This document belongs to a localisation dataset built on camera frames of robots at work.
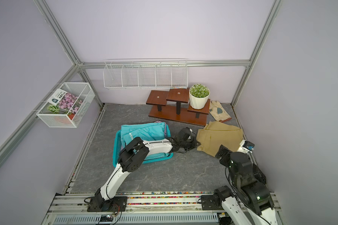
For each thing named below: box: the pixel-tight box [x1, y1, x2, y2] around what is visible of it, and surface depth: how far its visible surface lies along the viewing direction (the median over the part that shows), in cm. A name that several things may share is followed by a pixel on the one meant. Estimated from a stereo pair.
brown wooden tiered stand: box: [145, 88, 211, 127], surface depth 106 cm
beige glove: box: [208, 100, 232, 123], surface depth 116 cm
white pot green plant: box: [188, 83, 211, 110], surface depth 90 cm
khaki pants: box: [196, 120, 245, 158], surface depth 101 cm
